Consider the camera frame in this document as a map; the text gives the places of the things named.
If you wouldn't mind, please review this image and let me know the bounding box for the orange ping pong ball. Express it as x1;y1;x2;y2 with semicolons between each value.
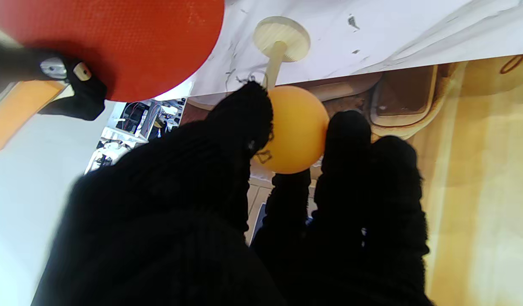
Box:
253;85;330;175

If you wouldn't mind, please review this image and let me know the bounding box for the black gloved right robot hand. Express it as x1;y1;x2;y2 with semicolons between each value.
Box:
0;32;108;122

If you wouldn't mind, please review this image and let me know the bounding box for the wooden peg stand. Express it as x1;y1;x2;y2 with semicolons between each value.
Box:
253;16;311;91

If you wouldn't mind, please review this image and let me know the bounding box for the printed living room backdrop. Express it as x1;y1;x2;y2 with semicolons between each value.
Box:
181;53;523;306

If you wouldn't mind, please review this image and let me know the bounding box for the red black ping pong bat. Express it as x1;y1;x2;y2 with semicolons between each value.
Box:
0;0;225;151

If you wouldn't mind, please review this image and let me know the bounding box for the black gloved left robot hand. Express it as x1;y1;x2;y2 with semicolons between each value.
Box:
32;81;432;306

